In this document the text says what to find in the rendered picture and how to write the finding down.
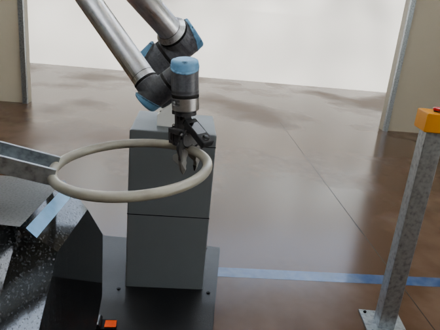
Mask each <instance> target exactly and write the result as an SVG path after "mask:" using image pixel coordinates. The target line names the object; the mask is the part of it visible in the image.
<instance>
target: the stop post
mask: <svg viewBox="0 0 440 330"><path fill-rule="evenodd" d="M414 125H415V126H416V127H417V128H419V133H418V137H417V140H416V145H415V149H414V154H413V157H412V162H411V167H410V170H409V175H408V178H407V183H406V186H405V192H404V195H403V199H402V203H401V207H400V211H399V216H398V219H397V224H396V227H395V232H394V237H393V240H392V245H391V248H390V254H389V257H388V262H387V265H386V269H385V273H384V278H383V281H382V286H381V289H380V295H379V298H378V302H377V306H376V310H363V309H359V313H360V316H361V318H362V320H363V324H364V326H365V328H366V330H406V329H405V327H404V325H403V323H402V321H401V319H400V317H399V315H398V313H399V309H400V306H401V301H402V298H403V294H404V290H405V286H406V283H407V278H408V275H409V270H410V268H411V263H412V260H413V256H414V251H415V248H416V244H417V241H418V236H419V233H420V229H421V226H422V221H423V218H424V214H425V210H426V206H427V203H428V198H429V195H430V191H431V186H432V183H433V179H434V176H435V171H436V168H437V164H438V161H439V156H440V111H435V110H433V109H425V108H418V111H417V114H416V118H415V122H414Z"/></svg>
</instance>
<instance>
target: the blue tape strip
mask: <svg viewBox="0 0 440 330"><path fill-rule="evenodd" d="M69 199H70V197H69V196H66V195H64V194H61V193H58V194H57V195H56V196H55V197H54V198H53V199H52V200H51V201H50V202H49V203H48V205H47V206H46V207H45V208H44V209H43V210H42V211H41V212H40V214H39V215H38V216H37V217H36V218H35V219H34V220H33V221H32V222H31V223H30V224H29V225H28V226H27V227H26V228H27V229H28V231H30V233H32V235H34V236H35V237H36V238H37V237H38V235H40V233H42V231H43V230H44V229H45V227H46V226H47V225H48V224H49V223H50V222H51V221H52V219H53V218H54V217H55V216H56V214H57V213H58V212H59V211H60V210H61V209H62V207H63V206H64V205H65V203H66V202H67V201H68V200H69Z"/></svg>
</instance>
